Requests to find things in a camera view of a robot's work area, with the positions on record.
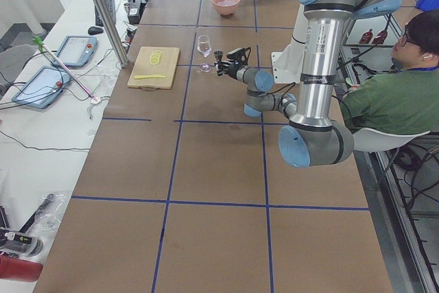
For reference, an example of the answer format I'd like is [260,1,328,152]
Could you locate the yellow plastic knife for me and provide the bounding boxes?
[134,74,167,80]

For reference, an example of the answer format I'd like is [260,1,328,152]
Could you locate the person in green shirt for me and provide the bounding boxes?
[341,10,438,134]

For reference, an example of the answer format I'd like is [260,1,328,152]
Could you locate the steel jigger cup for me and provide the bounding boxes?
[213,49,223,62]

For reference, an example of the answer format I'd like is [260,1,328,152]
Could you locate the black keyboard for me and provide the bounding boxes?
[93,0,116,27]

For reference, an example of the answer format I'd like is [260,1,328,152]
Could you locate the aluminium frame post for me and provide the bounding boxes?
[93,0,128,68]

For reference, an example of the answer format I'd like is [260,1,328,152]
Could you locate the bamboo cutting board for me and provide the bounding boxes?
[127,46,180,89]

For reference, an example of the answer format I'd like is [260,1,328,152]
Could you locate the pink bowl with ice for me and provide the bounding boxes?
[211,0,241,16]

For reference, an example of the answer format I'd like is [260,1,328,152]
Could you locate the teach pendant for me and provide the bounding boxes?
[12,66,71,110]
[55,35,97,68]

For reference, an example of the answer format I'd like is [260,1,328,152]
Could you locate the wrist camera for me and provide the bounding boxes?
[226,47,251,66]

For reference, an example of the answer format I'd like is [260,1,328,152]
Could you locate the near teach pendant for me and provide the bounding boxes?
[12,66,71,110]

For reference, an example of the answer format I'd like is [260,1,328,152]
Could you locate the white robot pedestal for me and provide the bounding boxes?
[272,4,308,84]

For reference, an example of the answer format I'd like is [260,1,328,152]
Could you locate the clear wine glass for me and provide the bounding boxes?
[197,35,211,72]

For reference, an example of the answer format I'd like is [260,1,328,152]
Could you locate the red bottle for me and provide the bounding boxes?
[1,255,43,282]

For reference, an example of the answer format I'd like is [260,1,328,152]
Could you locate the metal rod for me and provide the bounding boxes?
[33,36,102,104]

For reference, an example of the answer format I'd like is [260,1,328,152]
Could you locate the black box device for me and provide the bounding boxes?
[128,0,147,25]

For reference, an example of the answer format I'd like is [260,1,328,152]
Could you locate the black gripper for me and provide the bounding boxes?
[215,61,240,78]

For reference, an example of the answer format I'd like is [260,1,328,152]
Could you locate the far teach pendant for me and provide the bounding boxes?
[55,35,97,68]

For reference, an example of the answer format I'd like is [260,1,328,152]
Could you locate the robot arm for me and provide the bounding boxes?
[214,0,402,167]

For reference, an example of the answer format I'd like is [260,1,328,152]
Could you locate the black computer mouse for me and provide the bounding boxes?
[87,26,104,36]

